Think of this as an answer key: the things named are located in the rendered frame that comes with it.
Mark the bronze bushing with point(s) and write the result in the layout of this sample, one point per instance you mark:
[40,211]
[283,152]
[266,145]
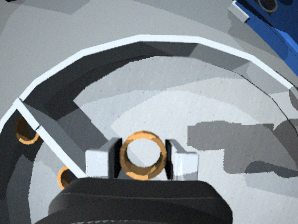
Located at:
[63,179]
[142,173]
[21,131]

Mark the grey metal bushing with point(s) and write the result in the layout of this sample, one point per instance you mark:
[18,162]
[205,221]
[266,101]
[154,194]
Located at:
[271,5]

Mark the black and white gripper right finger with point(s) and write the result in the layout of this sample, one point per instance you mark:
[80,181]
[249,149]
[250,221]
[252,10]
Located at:
[185,162]

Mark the blue square crate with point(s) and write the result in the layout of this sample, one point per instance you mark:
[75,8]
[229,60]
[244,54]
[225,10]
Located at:
[274,28]

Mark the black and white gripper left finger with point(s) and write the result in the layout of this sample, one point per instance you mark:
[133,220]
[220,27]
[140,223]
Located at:
[105,161]

